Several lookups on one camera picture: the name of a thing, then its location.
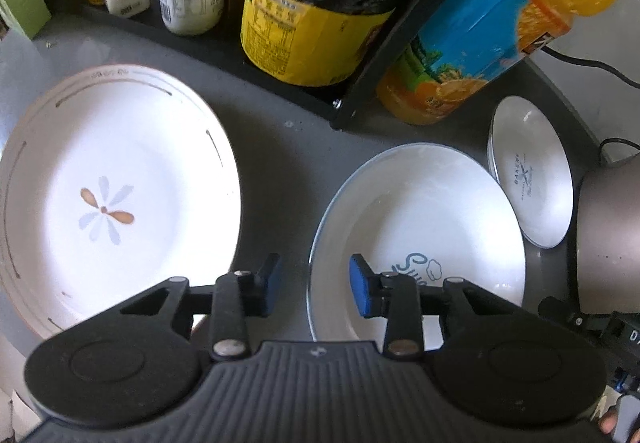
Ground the silver electric pressure cooker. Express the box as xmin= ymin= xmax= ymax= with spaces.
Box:
xmin=570 ymin=158 xmax=640 ymax=319

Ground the black metal kitchen rack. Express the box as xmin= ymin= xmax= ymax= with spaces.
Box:
xmin=80 ymin=0 xmax=496 ymax=131

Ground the black power cable with plug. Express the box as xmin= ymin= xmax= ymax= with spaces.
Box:
xmin=542 ymin=45 xmax=640 ymax=88

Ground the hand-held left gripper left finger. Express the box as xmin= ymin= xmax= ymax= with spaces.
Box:
xmin=120 ymin=253 xmax=281 ymax=363

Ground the soy sauce jug red handle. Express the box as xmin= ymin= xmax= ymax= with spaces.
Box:
xmin=240 ymin=0 xmax=416 ymax=88

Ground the small white plate crossed print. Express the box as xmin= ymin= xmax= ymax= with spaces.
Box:
xmin=487 ymin=95 xmax=574 ymax=249

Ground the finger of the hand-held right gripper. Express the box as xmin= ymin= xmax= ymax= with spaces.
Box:
xmin=537 ymin=297 xmax=608 ymax=333

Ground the person's right hand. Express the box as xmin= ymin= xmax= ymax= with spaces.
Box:
xmin=597 ymin=410 xmax=621 ymax=436

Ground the white plate with flower print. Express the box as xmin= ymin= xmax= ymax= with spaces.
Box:
xmin=0 ymin=65 xmax=243 ymax=341

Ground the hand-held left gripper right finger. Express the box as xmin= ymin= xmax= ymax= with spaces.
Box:
xmin=349 ymin=254 xmax=521 ymax=359

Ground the large white plate blue script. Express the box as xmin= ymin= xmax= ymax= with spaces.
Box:
xmin=306 ymin=143 xmax=527 ymax=341

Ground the orange juice bottle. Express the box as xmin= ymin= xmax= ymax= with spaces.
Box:
xmin=375 ymin=0 xmax=637 ymax=126

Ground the black cooker cable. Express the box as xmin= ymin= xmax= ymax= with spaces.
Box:
xmin=597 ymin=138 xmax=640 ymax=166

